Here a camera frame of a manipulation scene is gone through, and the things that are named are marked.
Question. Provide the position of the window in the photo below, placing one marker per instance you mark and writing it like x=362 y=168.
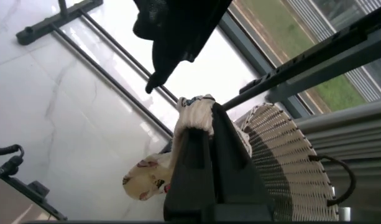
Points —
x=286 y=31

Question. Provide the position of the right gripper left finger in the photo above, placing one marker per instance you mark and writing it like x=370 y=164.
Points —
x=190 y=180

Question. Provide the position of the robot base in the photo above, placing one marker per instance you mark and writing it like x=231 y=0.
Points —
x=10 y=199

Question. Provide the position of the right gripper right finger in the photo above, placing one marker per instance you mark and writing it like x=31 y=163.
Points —
x=240 y=186

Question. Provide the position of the beige curtain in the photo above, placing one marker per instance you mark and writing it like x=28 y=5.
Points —
x=358 y=133

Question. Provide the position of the black clothes rack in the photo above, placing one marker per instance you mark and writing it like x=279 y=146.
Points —
x=302 y=68

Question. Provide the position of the cream printed garment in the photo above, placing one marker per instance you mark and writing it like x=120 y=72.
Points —
x=193 y=115

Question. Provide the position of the black garment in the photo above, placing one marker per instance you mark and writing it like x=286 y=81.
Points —
x=177 y=25

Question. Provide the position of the white laundry basket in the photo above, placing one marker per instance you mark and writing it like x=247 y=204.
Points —
x=286 y=161

